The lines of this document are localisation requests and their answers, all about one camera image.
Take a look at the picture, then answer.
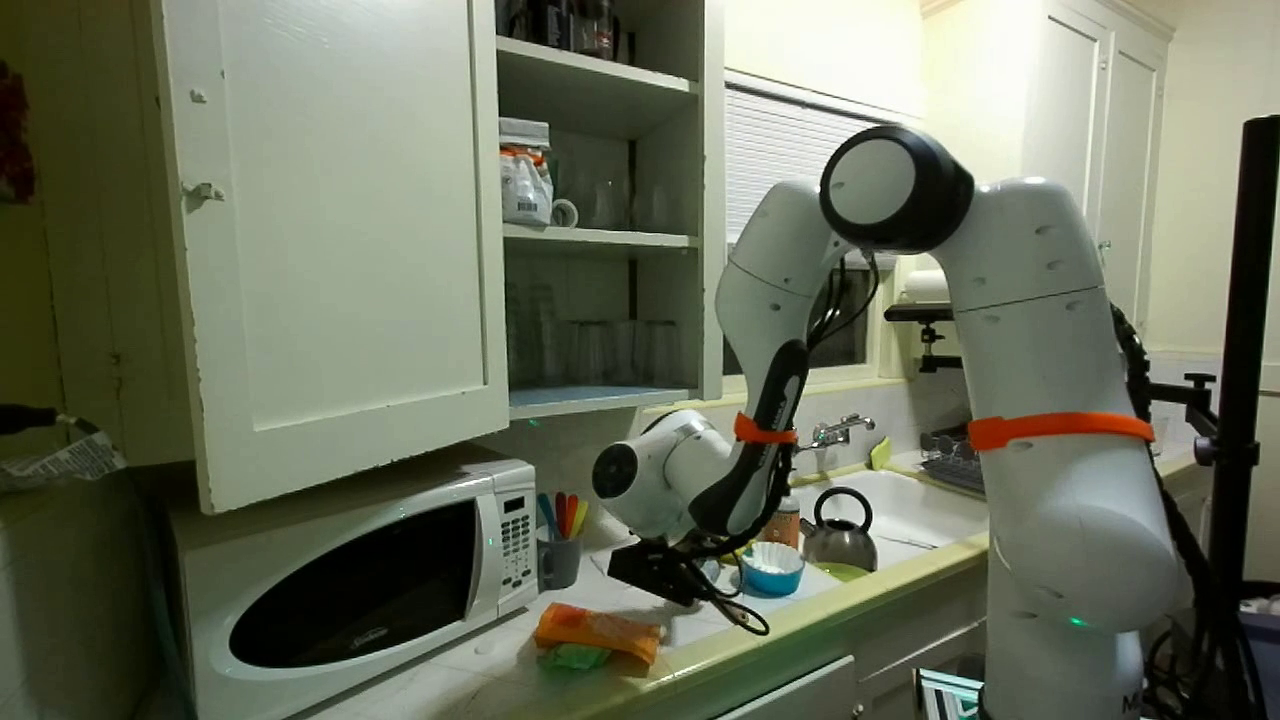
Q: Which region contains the white paper towel roll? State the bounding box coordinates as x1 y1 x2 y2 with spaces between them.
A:
890 258 955 312

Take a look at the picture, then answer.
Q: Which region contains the white cabinet door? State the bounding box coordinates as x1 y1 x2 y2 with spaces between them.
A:
149 0 517 521

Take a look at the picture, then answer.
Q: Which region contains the white microwave oven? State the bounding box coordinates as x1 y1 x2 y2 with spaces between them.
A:
164 451 543 720

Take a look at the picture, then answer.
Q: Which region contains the blue bowl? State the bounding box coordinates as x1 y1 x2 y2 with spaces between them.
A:
734 535 808 600

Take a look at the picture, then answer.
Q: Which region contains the grey mug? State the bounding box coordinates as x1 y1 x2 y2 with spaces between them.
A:
534 532 586 591

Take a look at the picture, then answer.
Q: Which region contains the orange snack packet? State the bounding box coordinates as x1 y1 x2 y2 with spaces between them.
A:
531 600 668 672

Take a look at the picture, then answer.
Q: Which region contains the blue box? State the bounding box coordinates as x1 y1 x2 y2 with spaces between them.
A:
1233 596 1280 720

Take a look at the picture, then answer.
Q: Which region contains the dark jars row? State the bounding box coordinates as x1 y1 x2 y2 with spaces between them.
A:
497 0 635 64

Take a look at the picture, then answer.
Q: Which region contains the white window blind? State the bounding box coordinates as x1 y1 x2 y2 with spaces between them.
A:
723 81 874 254

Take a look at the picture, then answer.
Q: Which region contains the white wall cabinet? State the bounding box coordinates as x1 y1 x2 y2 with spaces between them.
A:
490 0 732 426

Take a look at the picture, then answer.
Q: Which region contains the white appliance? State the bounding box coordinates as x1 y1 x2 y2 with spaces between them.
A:
0 474 164 720

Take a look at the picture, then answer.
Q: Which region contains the white coffee filter stack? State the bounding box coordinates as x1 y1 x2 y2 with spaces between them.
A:
742 539 803 573

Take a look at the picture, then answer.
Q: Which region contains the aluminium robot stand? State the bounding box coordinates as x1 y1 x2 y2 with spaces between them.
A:
915 661 993 720

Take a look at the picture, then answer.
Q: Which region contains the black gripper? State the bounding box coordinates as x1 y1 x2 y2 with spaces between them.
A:
612 535 718 614

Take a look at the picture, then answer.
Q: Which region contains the white sink basin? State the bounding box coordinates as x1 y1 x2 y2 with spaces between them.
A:
794 468 993 573

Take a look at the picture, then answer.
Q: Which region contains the chrome sink faucet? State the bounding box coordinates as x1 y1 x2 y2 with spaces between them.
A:
794 412 878 483

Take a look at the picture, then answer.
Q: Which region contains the black cable bundle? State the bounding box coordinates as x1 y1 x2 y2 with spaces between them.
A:
674 258 885 640

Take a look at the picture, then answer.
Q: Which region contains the tall white cabinet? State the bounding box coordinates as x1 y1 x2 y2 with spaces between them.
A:
915 0 1176 338

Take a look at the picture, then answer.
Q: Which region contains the tall clear glass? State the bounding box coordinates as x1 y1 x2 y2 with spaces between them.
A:
529 285 566 392

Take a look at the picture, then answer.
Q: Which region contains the brown soap bottle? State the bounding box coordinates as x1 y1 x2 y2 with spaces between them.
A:
773 497 808 549

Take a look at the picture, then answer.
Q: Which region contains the green packet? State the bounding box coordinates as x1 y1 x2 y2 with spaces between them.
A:
534 640 614 679

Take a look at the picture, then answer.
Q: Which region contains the clear drinking glass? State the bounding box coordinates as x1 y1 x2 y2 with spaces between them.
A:
640 316 686 389
603 316 648 389
577 165 633 231
635 173 682 231

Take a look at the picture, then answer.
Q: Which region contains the dark dish rack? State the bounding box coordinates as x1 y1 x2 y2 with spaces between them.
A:
915 416 993 497

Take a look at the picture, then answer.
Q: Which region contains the white base cabinet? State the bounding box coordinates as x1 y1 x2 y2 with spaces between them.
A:
716 563 995 720

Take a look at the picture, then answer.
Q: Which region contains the black tripod pole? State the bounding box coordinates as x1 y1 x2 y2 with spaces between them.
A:
1145 112 1280 586

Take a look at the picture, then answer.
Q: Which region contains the white mug red print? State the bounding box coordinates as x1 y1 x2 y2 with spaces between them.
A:
497 116 584 231

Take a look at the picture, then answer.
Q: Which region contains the orange velcro strap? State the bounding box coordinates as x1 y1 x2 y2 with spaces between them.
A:
732 412 803 451
964 408 1156 458

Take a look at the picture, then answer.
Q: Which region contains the crumpled foil bag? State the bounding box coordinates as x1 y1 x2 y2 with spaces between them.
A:
0 399 133 497

